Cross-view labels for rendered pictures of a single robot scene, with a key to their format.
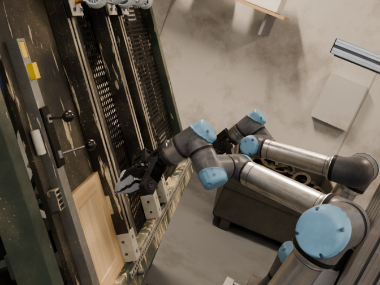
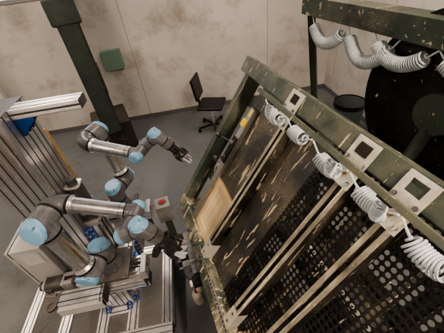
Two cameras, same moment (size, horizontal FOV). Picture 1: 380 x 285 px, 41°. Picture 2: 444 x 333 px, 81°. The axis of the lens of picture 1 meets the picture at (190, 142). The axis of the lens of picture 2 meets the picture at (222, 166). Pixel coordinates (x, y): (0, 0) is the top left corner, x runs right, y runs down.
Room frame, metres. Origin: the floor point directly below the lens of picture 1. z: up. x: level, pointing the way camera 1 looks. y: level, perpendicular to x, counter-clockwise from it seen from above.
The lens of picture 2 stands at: (2.86, -0.05, 2.48)
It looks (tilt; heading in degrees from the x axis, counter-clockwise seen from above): 40 degrees down; 163
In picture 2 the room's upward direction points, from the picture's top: 8 degrees counter-clockwise
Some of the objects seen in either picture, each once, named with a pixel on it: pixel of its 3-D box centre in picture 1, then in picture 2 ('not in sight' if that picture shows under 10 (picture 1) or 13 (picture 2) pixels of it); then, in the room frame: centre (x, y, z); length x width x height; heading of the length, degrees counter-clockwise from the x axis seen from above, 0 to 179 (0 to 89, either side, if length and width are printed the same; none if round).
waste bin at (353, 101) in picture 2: not in sight; (346, 117); (0.19, 2.83, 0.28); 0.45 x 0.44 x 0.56; 78
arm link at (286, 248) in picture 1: (290, 262); (100, 250); (1.76, -0.53, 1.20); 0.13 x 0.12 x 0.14; 154
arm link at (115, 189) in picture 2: not in sight; (115, 189); (1.26, -0.41, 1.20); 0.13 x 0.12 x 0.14; 143
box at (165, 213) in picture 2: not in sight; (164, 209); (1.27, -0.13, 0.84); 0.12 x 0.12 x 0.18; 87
